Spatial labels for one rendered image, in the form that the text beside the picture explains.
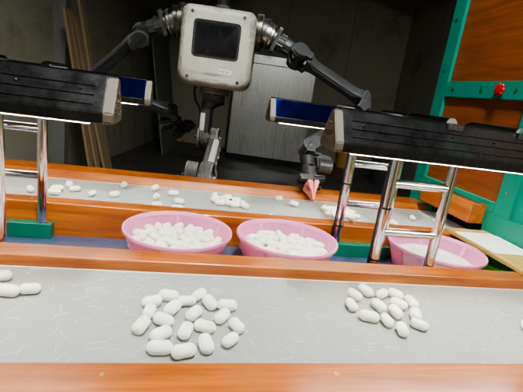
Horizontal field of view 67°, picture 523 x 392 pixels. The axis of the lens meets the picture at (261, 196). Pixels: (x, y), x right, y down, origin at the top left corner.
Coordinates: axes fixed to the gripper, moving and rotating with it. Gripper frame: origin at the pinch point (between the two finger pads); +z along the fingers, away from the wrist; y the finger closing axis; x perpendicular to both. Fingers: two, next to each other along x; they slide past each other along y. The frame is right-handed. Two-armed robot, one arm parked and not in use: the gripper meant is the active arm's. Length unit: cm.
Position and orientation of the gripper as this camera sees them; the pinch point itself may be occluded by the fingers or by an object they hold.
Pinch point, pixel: (312, 198)
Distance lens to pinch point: 150.2
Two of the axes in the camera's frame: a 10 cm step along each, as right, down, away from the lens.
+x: -2.2, 5.5, 8.1
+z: 0.4, 8.3, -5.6
